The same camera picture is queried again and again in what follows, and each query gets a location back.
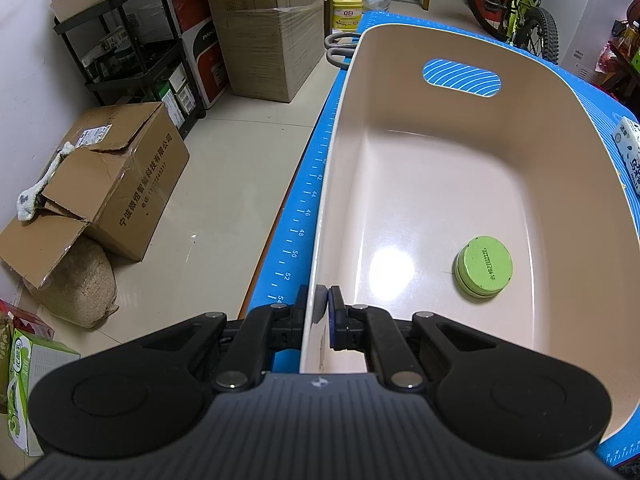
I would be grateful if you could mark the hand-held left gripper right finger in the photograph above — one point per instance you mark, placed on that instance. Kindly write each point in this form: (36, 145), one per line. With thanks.
(334, 317)

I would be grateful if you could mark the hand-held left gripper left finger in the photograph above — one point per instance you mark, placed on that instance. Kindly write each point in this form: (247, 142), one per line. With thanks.
(301, 312)

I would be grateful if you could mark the green round tin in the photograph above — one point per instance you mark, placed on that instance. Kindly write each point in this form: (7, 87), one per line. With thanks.
(484, 267)

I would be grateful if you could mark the beige plastic basin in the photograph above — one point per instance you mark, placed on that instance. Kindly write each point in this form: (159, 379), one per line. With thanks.
(425, 185)

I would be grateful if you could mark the blue ruled mat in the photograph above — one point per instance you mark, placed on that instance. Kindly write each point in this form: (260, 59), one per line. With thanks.
(305, 220)

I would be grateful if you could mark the open torn cardboard box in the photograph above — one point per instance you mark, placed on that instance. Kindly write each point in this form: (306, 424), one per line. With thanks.
(130, 175)

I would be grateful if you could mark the tan woven sack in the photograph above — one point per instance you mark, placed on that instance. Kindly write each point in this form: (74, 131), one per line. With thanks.
(80, 290)

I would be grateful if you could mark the group of small boxes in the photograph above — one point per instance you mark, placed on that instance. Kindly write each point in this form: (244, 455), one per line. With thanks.
(175, 95)

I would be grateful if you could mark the taped cardboard box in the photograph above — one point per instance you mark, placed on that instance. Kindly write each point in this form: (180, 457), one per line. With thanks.
(270, 55)

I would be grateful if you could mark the white and red appliance box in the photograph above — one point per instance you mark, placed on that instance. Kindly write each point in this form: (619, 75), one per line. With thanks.
(207, 67)

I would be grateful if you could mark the green fruit print box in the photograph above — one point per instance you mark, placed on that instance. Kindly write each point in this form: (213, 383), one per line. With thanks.
(35, 385)

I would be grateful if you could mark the flat red box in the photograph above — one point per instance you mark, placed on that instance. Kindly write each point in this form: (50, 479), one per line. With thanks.
(25, 317)

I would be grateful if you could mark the white foam piece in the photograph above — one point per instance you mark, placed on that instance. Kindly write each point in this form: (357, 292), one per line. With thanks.
(30, 200)

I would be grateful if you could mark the brown patterned bag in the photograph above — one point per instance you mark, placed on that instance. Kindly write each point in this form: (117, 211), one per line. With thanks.
(5, 350)

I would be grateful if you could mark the black shelf rack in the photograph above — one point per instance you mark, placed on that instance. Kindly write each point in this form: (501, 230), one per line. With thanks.
(131, 64)

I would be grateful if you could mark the yellow detergent bottle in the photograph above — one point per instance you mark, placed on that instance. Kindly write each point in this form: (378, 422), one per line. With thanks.
(347, 10)

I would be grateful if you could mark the red carton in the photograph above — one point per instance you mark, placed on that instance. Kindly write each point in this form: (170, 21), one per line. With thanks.
(187, 0)

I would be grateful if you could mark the blue and white tissue pack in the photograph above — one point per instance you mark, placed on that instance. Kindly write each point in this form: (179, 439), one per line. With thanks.
(630, 150)

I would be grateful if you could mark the green and black bicycle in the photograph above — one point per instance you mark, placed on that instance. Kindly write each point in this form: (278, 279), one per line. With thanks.
(545, 25)

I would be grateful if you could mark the pile of colourful packets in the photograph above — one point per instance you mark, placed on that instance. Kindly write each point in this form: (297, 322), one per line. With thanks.
(622, 60)

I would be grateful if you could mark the white appliance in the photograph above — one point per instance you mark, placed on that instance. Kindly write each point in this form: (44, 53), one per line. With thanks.
(595, 20)

